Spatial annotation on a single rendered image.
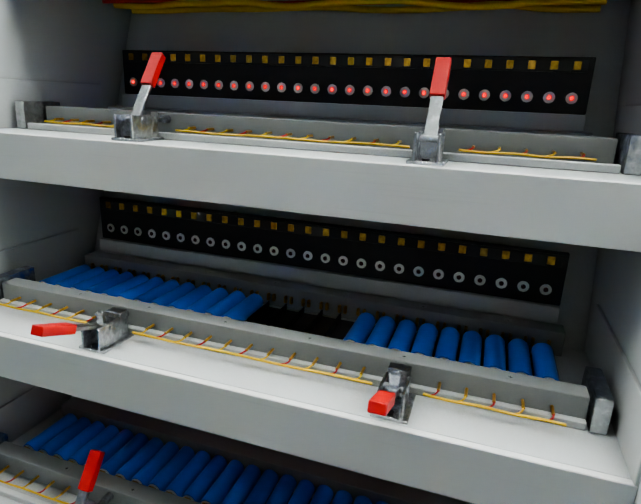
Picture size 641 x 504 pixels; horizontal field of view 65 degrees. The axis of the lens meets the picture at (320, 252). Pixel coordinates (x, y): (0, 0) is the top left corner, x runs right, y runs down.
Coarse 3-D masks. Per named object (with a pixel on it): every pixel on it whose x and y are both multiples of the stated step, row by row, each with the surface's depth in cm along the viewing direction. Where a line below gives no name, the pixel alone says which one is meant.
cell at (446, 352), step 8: (448, 328) 48; (440, 336) 47; (448, 336) 46; (456, 336) 47; (440, 344) 45; (448, 344) 45; (456, 344) 46; (440, 352) 43; (448, 352) 43; (456, 352) 45
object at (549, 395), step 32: (32, 288) 52; (64, 288) 52; (128, 320) 49; (160, 320) 47; (192, 320) 46; (224, 320) 46; (224, 352) 44; (288, 352) 44; (320, 352) 43; (352, 352) 42; (384, 352) 42; (448, 384) 40; (480, 384) 39; (512, 384) 38; (544, 384) 38; (576, 384) 38; (576, 416) 37
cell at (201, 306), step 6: (222, 288) 55; (210, 294) 53; (216, 294) 54; (222, 294) 54; (228, 294) 55; (198, 300) 52; (204, 300) 52; (210, 300) 52; (216, 300) 53; (192, 306) 50; (198, 306) 50; (204, 306) 51; (210, 306) 52
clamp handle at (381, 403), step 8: (392, 376) 37; (400, 376) 37; (392, 384) 37; (384, 392) 34; (392, 392) 35; (376, 400) 31; (384, 400) 31; (392, 400) 33; (368, 408) 31; (376, 408) 31; (384, 408) 31
